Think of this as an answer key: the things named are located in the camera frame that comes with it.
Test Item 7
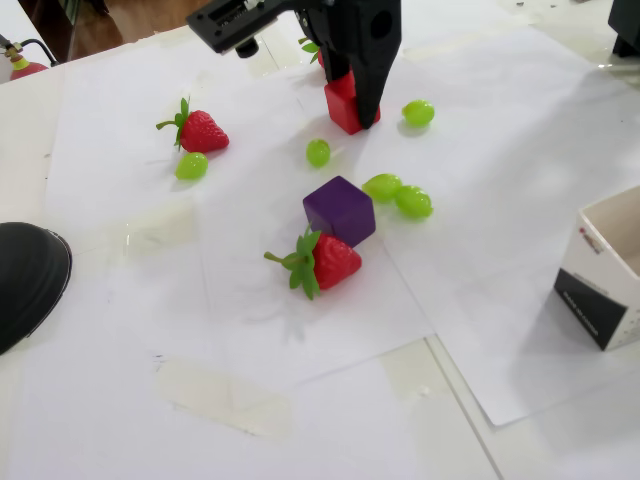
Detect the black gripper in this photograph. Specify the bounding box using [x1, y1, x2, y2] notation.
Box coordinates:
[294, 0, 404, 130]

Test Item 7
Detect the red wooden cube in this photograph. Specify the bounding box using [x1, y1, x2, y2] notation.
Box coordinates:
[323, 69, 382, 136]

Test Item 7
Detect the purple wooden cube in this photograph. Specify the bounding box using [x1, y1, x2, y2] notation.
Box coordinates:
[302, 174, 377, 250]

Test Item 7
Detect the plastic strawberry with curled leaves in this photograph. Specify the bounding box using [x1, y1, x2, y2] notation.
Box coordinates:
[298, 36, 326, 70]

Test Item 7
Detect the green plastic grape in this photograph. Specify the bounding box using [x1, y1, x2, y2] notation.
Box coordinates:
[174, 151, 210, 181]
[401, 99, 436, 127]
[361, 172, 404, 204]
[305, 138, 332, 169]
[394, 184, 435, 220]

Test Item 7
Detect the plastic strawberry with long stem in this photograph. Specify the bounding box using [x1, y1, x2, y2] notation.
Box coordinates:
[155, 97, 231, 155]

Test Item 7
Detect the plastic strawberry with wide leaves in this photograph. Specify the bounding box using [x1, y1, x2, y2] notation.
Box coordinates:
[263, 224, 364, 301]

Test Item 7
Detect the large white paper sheet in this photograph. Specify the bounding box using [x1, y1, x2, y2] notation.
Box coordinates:
[249, 9, 640, 429]

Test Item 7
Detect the small white paper sheet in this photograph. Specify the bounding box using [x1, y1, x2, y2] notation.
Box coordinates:
[192, 174, 435, 389]

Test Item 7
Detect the black boxy stand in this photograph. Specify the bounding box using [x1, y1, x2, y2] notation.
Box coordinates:
[607, 0, 640, 57]

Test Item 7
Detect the red fire extinguisher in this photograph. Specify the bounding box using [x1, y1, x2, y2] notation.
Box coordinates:
[0, 33, 60, 82]

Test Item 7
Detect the white and black cardboard box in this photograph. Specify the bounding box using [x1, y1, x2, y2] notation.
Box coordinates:
[552, 185, 640, 353]

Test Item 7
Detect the translucent tape strip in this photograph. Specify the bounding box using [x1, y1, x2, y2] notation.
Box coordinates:
[157, 358, 294, 442]

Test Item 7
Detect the black round object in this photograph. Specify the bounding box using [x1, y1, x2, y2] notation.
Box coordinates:
[0, 221, 74, 357]

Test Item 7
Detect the black gripper camera mount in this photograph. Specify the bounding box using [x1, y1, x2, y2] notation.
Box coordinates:
[185, 0, 301, 59]

